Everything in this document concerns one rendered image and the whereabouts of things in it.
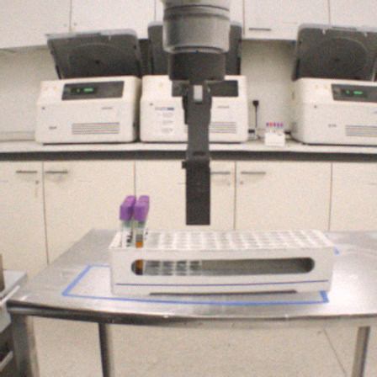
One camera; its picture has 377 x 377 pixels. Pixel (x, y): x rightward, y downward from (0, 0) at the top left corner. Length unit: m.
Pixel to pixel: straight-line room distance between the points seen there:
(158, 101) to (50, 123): 0.60
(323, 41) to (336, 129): 0.56
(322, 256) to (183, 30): 0.34
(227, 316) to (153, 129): 2.07
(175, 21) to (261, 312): 0.37
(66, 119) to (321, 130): 1.34
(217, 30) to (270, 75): 2.61
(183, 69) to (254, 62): 2.61
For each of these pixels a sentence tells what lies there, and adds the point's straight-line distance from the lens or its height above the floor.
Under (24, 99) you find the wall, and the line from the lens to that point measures 3.46.
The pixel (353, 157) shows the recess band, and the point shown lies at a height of 0.84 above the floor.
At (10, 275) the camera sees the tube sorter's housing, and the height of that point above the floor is 0.73.
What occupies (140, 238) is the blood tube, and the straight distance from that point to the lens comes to 0.65.
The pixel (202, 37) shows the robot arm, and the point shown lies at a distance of 0.63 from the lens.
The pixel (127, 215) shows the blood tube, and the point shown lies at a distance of 0.64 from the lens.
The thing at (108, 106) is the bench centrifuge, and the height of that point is 1.10.
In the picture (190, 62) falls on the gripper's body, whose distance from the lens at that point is 0.64.
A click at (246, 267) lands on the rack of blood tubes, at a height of 0.83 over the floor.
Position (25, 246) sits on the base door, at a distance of 2.88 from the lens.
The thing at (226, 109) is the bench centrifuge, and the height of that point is 1.08.
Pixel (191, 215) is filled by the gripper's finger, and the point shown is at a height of 0.93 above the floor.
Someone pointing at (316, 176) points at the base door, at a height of 0.74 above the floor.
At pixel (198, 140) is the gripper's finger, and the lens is 0.58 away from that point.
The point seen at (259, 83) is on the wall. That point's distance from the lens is 3.23.
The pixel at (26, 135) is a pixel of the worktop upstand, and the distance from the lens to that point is 3.44.
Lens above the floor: 1.05
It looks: 8 degrees down
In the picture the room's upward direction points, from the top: straight up
